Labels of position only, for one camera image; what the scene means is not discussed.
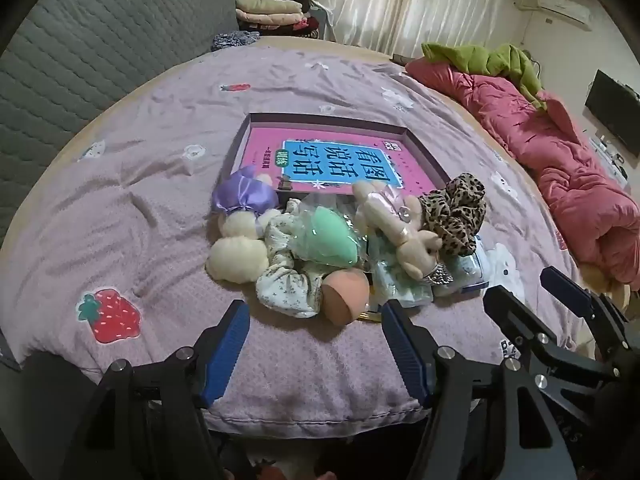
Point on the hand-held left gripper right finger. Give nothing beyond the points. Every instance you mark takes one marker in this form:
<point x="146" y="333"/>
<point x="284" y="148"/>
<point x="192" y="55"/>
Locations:
<point x="400" y="355"/>

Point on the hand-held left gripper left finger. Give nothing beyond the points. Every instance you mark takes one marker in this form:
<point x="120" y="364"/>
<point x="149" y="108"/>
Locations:
<point x="227" y="355"/>

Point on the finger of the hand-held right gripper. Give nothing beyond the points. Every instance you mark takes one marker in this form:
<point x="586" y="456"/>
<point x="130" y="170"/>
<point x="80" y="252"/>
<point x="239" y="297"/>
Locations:
<point x="562" y="287"/>
<point x="510" y="315"/>

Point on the yellow cartoon wet wipes packet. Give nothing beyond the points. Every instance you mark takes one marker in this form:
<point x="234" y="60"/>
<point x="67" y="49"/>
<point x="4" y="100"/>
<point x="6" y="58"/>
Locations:
<point x="370" y="316"/>

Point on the blue and white tissue packet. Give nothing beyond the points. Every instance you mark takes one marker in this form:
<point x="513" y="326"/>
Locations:
<point x="470" y="267"/>

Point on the green tissue packet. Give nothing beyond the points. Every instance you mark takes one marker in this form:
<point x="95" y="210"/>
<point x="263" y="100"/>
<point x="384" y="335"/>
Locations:
<point x="395" y="280"/>

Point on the peach makeup sponge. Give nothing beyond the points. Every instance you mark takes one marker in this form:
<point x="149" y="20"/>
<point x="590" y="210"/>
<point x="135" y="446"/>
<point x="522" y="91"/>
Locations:
<point x="345" y="297"/>

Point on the white floral scrunchie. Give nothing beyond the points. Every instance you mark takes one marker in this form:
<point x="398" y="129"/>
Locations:
<point x="287" y="285"/>

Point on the cream plush doll purple dress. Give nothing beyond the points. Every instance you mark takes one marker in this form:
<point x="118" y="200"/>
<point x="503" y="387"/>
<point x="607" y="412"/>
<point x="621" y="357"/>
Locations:
<point x="235" y="255"/>

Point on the leopard print scrunchie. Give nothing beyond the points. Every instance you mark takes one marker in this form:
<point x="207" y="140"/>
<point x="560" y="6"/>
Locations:
<point x="455" y="215"/>

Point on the beige plush bunny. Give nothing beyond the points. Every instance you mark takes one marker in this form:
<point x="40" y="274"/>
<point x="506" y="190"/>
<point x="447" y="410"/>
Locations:
<point x="395" y="220"/>

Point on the green makeup sponge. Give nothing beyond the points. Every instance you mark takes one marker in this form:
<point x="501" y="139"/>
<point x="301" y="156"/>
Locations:
<point x="325" y="235"/>

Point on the shallow brown cardboard box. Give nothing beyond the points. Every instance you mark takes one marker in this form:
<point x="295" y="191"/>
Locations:
<point x="240" y="135"/>

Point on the cluttered white tv shelf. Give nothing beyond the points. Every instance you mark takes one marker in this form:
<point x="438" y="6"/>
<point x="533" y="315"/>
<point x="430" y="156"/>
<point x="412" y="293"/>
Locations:
<point x="612" y="157"/>

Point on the pink quilt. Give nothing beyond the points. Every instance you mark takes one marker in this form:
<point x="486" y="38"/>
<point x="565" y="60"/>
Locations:
<point x="540" y="145"/>

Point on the purple printed bed blanket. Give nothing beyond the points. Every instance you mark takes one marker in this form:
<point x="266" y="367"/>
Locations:
<point x="150" y="160"/>

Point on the green garment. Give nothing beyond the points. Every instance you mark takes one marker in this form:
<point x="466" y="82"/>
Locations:
<point x="475" y="57"/>

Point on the white air conditioner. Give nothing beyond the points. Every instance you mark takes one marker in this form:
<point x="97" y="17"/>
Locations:
<point x="562" y="7"/>

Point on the blue patterned knit cloth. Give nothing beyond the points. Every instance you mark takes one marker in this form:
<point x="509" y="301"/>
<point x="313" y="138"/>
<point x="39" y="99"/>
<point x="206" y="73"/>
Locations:
<point x="235" y="40"/>

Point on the white curtain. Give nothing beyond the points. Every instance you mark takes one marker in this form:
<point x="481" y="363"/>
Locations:
<point x="410" y="0"/>

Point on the grey quilted headboard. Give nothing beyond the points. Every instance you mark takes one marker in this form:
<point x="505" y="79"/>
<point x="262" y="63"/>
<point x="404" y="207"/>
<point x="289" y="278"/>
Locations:
<point x="90" y="45"/>

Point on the stack of folded clothes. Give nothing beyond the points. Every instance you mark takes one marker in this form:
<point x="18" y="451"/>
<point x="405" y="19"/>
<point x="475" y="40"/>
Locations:
<point x="270" y="12"/>

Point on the black wall television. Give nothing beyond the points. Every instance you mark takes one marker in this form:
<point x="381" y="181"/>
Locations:
<point x="612" y="110"/>

